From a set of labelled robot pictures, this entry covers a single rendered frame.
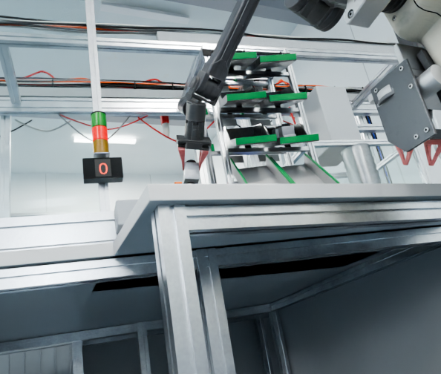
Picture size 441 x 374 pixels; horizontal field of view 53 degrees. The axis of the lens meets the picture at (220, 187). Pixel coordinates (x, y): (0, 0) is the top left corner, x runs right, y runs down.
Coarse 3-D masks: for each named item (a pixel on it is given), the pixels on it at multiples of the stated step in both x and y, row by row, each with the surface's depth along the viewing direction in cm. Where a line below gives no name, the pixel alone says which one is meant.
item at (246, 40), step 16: (160, 32) 221; (320, 48) 247; (336, 48) 250; (352, 48) 254; (368, 48) 258; (384, 48) 261; (112, 96) 256; (128, 96) 258; (144, 96) 261; (160, 96) 264; (176, 96) 268; (352, 96) 307
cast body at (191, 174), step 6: (186, 162) 131; (192, 162) 132; (186, 168) 130; (192, 168) 130; (198, 168) 131; (186, 174) 128; (192, 174) 128; (198, 174) 129; (186, 180) 129; (192, 180) 129; (198, 180) 129
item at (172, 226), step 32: (160, 224) 68; (192, 224) 70; (224, 224) 72; (256, 224) 74; (288, 224) 77; (320, 224) 80; (352, 224) 84; (384, 224) 89; (416, 224) 94; (160, 256) 67; (160, 288) 67; (192, 288) 65; (192, 320) 63; (192, 352) 62
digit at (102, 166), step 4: (96, 160) 138; (100, 160) 138; (104, 160) 139; (108, 160) 139; (96, 164) 137; (100, 164) 138; (104, 164) 138; (108, 164) 138; (96, 168) 137; (100, 168) 137; (104, 168) 137; (108, 168) 138; (96, 172) 136; (100, 172) 137; (104, 172) 137; (108, 172) 137; (96, 176) 136; (100, 176) 136; (104, 176) 136
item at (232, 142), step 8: (224, 128) 152; (232, 128) 163; (240, 128) 163; (248, 128) 164; (256, 128) 159; (232, 136) 163; (240, 136) 163; (248, 136) 164; (256, 136) 136; (264, 136) 136; (272, 136) 137; (232, 144) 140; (240, 144) 135; (248, 144) 136; (256, 144) 140
